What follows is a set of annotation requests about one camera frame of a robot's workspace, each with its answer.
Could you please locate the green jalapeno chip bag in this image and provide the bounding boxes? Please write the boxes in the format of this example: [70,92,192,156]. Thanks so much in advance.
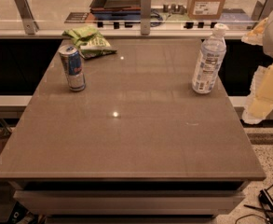
[62,26,116,60]

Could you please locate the black device on floor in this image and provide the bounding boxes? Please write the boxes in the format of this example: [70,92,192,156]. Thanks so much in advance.
[258,189,273,224]

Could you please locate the left metal glass bracket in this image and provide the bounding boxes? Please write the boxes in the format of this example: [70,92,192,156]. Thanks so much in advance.
[14,0,39,35]

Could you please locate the clear plastic water bottle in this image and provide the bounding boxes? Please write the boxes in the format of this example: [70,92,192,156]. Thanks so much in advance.
[192,23,227,94]

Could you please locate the brown cardboard box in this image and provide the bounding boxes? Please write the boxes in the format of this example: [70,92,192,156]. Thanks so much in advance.
[186,0,225,20]

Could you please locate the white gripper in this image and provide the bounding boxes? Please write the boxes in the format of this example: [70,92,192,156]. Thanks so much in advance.
[241,10,273,124]

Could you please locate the middle metal glass bracket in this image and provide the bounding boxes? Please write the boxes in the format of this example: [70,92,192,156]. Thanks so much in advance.
[141,0,151,35]

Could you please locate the stacked trays behind glass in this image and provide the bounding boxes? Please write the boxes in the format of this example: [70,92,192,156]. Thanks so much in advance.
[64,0,163,28]

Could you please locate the black floor cable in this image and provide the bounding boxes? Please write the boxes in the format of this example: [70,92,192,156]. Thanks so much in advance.
[234,175,273,224]

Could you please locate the blue silver energy drink can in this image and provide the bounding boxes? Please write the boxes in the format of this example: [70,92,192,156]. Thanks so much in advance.
[59,45,86,91]

